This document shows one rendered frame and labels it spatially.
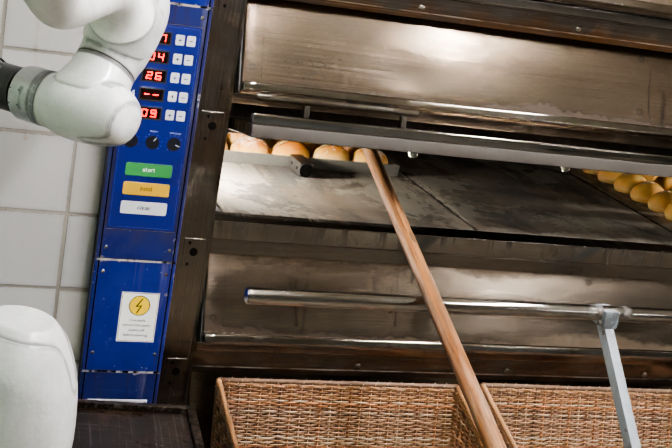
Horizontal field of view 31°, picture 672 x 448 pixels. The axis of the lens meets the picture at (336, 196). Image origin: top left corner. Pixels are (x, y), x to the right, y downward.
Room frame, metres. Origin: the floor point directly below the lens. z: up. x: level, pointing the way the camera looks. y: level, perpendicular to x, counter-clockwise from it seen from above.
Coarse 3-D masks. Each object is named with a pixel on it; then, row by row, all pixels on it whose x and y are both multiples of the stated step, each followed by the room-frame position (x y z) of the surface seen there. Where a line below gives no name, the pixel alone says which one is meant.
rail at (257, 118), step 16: (304, 128) 2.24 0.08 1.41; (320, 128) 2.25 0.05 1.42; (336, 128) 2.26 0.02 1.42; (352, 128) 2.27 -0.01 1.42; (368, 128) 2.28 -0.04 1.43; (384, 128) 2.30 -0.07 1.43; (400, 128) 2.31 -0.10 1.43; (464, 144) 2.36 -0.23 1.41; (480, 144) 2.37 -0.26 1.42; (496, 144) 2.38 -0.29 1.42; (512, 144) 2.39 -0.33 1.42; (528, 144) 2.40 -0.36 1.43; (544, 144) 2.42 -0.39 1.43; (560, 144) 2.44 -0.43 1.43; (624, 160) 2.48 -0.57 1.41; (640, 160) 2.50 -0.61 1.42; (656, 160) 2.51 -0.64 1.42
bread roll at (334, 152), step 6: (318, 150) 2.94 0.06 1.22; (324, 150) 2.94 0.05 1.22; (330, 150) 2.94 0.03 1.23; (336, 150) 2.95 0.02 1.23; (342, 150) 2.96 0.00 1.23; (312, 156) 2.94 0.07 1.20; (318, 156) 2.93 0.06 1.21; (324, 156) 2.93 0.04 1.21; (330, 156) 2.93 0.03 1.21; (336, 156) 2.94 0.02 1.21; (342, 156) 2.95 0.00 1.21; (348, 156) 2.96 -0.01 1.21
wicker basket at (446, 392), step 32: (224, 384) 2.32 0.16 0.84; (256, 384) 2.35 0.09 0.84; (288, 384) 2.37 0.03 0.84; (320, 384) 2.40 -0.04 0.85; (352, 384) 2.42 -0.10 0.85; (384, 384) 2.45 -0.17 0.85; (416, 384) 2.47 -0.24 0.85; (448, 384) 2.50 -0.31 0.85; (224, 416) 2.23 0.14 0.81; (288, 416) 2.36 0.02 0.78; (320, 416) 2.39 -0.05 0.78; (352, 416) 2.41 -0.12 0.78; (384, 416) 2.44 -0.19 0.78; (416, 416) 2.46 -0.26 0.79; (448, 416) 2.49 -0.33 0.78
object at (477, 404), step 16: (368, 160) 2.59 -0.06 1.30; (384, 176) 2.50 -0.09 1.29; (384, 192) 2.44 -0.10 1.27; (400, 208) 2.37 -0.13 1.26; (400, 224) 2.31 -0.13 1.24; (400, 240) 2.27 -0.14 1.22; (416, 256) 2.19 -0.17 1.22; (416, 272) 2.15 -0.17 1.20; (432, 288) 2.09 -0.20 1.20; (432, 304) 2.04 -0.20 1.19; (432, 320) 2.02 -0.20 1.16; (448, 320) 1.99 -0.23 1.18; (448, 336) 1.94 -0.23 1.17; (448, 352) 1.91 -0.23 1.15; (464, 352) 1.91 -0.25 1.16; (464, 368) 1.86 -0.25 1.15; (464, 384) 1.82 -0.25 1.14; (480, 400) 1.78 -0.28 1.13; (480, 416) 1.74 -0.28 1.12; (480, 432) 1.72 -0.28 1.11; (496, 432) 1.70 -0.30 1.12
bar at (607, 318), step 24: (264, 288) 2.00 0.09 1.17; (456, 312) 2.12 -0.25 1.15; (480, 312) 2.14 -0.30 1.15; (504, 312) 2.15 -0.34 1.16; (528, 312) 2.17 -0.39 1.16; (552, 312) 2.19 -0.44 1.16; (576, 312) 2.21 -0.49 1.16; (600, 312) 2.22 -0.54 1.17; (624, 312) 2.24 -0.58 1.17; (648, 312) 2.26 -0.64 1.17; (600, 336) 2.23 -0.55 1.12; (624, 384) 2.15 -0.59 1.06; (624, 408) 2.11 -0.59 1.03; (624, 432) 2.09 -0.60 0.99
